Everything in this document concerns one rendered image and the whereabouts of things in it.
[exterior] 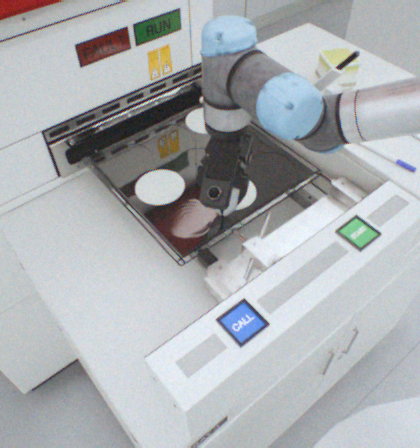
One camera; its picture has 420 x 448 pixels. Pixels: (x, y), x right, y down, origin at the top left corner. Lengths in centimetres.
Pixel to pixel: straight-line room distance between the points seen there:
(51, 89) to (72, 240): 30
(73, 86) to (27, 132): 13
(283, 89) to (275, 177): 40
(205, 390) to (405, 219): 45
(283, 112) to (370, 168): 40
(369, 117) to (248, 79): 17
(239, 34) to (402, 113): 23
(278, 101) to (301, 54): 67
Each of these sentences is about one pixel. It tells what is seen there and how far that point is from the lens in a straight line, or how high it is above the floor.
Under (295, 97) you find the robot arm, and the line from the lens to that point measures 54.
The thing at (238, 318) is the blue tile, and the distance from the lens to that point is 65.
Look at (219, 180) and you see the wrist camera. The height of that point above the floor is 105.
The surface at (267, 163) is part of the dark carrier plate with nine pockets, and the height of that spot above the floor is 90.
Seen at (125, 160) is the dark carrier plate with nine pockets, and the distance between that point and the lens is 98.
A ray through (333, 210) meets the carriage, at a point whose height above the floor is 88.
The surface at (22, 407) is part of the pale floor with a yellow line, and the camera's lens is 174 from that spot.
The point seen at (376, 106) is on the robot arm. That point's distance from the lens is 63.
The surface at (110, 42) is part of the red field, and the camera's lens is 97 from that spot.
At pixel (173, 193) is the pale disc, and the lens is 89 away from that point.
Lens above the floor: 154
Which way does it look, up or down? 50 degrees down
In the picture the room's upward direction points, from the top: straight up
